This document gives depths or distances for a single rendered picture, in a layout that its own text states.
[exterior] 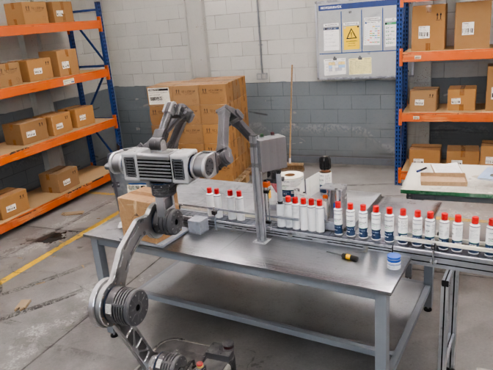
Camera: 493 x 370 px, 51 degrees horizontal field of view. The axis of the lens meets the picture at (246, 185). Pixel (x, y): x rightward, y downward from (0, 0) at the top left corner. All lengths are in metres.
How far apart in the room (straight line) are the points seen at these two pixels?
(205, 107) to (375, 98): 2.37
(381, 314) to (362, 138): 5.01
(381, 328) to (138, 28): 6.87
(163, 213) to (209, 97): 3.91
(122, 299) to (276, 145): 1.21
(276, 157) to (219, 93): 3.55
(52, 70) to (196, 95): 1.84
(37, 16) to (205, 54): 2.52
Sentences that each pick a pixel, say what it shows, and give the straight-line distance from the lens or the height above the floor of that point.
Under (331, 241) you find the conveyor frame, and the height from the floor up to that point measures 0.85.
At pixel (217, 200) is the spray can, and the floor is 1.01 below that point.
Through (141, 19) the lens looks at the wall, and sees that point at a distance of 8.70.
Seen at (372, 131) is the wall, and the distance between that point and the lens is 7.51.
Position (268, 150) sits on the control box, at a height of 1.41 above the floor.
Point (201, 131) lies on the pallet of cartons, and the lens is 6.69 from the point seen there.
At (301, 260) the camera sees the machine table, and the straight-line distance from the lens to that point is 2.96.
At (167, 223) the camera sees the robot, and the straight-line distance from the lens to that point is 2.77.
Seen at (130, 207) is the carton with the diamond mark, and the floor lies 1.07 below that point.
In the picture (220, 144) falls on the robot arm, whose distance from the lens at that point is 2.83.
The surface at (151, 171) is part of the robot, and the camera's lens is 2.72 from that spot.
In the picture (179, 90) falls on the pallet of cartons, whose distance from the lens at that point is 6.70.
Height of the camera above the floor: 2.15
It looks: 18 degrees down
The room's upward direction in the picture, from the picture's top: 5 degrees counter-clockwise
